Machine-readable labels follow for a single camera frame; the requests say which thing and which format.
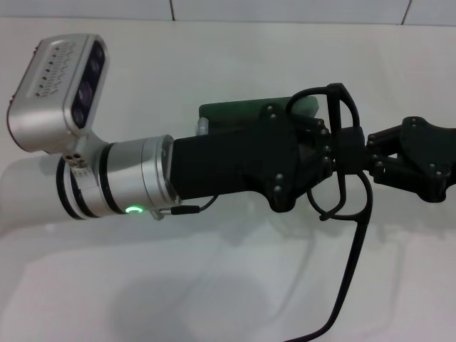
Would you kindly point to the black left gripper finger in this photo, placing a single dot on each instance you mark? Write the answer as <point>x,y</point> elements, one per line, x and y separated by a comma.
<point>351,164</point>
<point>351,140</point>

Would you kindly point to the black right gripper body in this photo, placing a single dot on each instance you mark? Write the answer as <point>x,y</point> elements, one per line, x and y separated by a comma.
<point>434,156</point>

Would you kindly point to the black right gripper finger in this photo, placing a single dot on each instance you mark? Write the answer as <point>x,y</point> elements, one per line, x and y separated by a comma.
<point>384,142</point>
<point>392,171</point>

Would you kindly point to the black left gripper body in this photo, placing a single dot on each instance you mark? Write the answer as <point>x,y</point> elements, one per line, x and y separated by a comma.
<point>231,164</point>

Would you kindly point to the black glasses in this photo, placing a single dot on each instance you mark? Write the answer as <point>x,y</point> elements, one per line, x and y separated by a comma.
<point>337,88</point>

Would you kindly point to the green glasses case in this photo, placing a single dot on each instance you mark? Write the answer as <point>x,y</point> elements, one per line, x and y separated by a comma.
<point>231,107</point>

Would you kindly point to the left gripper silver connector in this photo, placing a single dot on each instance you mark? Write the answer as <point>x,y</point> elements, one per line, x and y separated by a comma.
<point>202,126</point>

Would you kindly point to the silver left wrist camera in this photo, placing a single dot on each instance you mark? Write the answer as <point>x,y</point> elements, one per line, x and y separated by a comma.
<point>42,107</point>

